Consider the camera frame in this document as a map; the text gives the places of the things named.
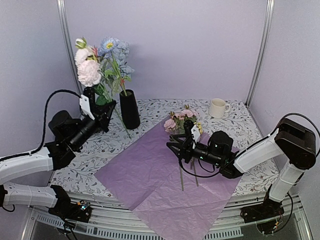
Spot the right aluminium frame post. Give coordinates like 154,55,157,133
245,0,275,109

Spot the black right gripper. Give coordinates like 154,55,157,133
167,133,222,167

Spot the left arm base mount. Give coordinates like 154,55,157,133
48,185,92,223

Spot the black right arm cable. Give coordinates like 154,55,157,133
274,112,317,141

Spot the floral patterned tablecloth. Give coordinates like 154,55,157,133
50,99,261,198

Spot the purple pink wrapping paper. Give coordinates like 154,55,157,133
95,122,240,240

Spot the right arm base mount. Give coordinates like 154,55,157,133
240,194,285,235

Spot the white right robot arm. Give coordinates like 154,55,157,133
166,115,320,218

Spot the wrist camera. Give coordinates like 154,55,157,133
183,120,201,144
79,87,97,121

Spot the cream ceramic mug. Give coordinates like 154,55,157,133
208,98,231,119

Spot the pink rose flower stem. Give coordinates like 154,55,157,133
163,104,202,185

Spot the aluminium frame post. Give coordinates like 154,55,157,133
245,0,275,109
56,0,83,95

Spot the left aluminium frame post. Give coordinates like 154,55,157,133
56,0,83,95

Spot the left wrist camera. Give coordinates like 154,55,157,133
79,87,97,121

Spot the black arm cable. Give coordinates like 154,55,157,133
274,112,317,141
0,89,82,160

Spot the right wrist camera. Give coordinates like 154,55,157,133
183,120,201,144

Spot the black tapered vase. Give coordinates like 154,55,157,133
119,89,141,130

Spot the aluminium front rail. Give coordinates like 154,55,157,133
21,189,315,240

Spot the light blue flower stem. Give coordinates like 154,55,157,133
114,41,135,78

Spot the blue poppy flower stem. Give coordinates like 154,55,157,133
98,37,132,95

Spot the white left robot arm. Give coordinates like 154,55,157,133
0,96,116,217

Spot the yellow small flower sprig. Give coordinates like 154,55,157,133
189,121,203,187

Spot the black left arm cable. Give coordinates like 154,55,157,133
0,89,82,160

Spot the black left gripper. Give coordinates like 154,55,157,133
69,98,116,150

